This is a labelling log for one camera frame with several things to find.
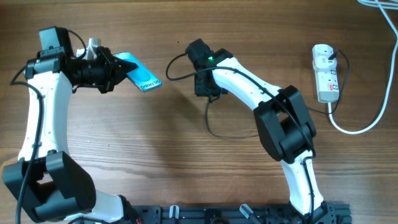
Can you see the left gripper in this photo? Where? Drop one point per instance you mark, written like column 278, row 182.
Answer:
column 115, row 73

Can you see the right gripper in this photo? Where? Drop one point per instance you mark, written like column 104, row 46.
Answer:
column 199, row 90

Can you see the light blue smartphone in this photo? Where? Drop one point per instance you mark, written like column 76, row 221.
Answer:
column 141, row 76

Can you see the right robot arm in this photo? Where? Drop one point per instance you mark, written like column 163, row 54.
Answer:
column 284, row 126

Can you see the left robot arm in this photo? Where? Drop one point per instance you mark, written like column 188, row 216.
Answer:
column 49, row 186

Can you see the white USB charger plug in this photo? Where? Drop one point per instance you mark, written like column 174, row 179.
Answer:
column 323, row 63

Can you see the white power strip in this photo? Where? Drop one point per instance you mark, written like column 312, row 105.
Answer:
column 326, row 82

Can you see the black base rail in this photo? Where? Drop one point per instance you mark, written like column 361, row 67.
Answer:
column 328, row 213

